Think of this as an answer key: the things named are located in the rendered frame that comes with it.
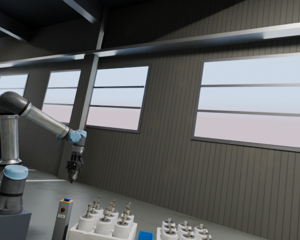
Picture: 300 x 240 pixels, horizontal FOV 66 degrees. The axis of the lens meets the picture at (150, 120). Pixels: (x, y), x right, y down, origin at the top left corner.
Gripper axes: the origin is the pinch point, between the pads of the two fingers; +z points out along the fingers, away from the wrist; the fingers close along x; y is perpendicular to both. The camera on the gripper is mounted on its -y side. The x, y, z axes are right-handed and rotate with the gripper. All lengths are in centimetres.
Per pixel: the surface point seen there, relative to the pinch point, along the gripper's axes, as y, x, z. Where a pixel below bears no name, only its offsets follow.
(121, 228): 9.8, 40.6, 20.8
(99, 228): 9.4, 27.0, 23.6
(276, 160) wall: -120, 194, -46
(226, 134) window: -146, 141, -71
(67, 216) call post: 2.0, 2.9, 22.3
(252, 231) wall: -129, 178, 40
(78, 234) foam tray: 12.4, 15.5, 27.9
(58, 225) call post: 3.8, -1.4, 28.7
